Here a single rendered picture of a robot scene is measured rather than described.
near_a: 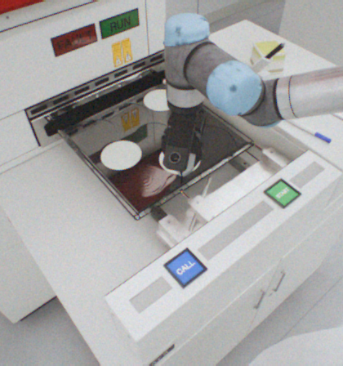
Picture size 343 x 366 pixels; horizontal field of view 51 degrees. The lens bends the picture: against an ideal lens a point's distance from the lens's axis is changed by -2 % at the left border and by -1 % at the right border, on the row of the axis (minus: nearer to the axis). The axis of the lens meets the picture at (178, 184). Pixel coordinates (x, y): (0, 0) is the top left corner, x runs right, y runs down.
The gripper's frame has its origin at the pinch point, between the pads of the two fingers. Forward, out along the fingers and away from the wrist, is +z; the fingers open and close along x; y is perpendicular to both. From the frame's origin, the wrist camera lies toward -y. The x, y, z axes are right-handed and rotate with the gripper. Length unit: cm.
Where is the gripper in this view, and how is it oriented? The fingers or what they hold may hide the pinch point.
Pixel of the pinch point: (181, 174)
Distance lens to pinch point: 83.5
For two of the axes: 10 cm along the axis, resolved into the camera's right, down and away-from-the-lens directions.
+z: 0.0, 6.4, 7.7
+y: 2.7, -7.4, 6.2
